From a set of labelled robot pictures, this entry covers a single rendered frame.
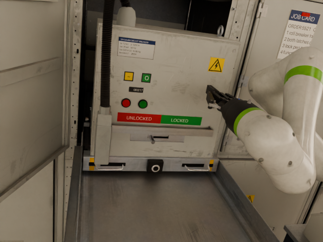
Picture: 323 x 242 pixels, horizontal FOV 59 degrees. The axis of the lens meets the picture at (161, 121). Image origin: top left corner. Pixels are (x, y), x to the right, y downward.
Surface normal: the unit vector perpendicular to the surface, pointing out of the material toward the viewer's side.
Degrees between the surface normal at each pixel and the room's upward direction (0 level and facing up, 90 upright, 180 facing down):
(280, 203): 88
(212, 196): 0
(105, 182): 0
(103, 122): 60
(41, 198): 90
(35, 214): 90
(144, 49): 90
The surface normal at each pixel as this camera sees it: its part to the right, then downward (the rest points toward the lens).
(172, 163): 0.22, 0.40
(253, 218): -0.97, -0.05
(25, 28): 0.96, 0.22
